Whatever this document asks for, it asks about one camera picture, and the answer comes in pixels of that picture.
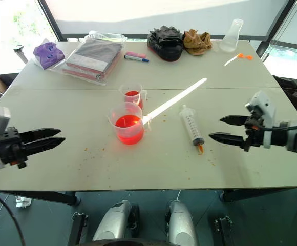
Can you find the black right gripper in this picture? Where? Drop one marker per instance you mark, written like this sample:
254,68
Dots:
256,128

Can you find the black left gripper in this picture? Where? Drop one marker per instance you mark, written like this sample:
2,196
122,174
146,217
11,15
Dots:
10,146

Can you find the clear plastic syringe orange tip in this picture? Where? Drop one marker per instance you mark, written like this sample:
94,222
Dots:
192,125

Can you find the large beaker with red liquid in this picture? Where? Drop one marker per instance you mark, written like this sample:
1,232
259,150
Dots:
128,128

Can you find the small beaker with red liquid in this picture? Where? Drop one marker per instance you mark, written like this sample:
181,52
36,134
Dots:
133,96

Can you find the white object on floor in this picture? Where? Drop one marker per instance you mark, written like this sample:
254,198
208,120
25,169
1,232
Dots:
23,202

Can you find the clear pipette with orange bulb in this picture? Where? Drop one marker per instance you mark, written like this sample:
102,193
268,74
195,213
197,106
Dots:
236,58

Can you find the black chair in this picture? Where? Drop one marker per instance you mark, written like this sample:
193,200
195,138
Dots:
292,88

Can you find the purple plastic bag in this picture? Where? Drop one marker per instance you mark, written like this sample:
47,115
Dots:
47,52

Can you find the grey cylinder with black cap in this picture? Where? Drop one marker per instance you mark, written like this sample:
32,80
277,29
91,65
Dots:
20,53

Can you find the clear conical flask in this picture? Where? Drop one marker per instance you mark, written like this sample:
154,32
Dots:
230,38

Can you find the brown crumpled cloth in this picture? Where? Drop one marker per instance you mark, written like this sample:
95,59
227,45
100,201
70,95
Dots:
197,42

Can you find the clear bag of folded cloths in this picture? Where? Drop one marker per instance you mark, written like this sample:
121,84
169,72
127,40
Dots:
92,57

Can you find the silver robot right leg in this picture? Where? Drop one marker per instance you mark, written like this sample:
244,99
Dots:
181,223

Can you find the silver robot leg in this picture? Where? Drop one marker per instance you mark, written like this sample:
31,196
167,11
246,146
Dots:
181,223
112,223

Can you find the black crumpled cloth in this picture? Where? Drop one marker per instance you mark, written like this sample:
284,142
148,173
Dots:
166,43

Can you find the silver robot left leg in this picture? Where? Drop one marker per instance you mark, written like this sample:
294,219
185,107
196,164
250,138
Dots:
112,223

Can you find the blue whiteboard marker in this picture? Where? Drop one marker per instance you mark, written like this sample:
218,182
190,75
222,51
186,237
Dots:
137,59

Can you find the pink eraser block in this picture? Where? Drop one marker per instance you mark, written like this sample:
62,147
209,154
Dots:
137,54

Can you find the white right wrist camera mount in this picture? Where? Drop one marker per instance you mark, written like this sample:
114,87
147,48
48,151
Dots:
267,107

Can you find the black table frame beam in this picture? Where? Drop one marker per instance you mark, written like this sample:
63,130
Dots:
256,194
43,196

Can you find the black table leg bracket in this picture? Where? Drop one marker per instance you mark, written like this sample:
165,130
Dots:
225,230
78,228

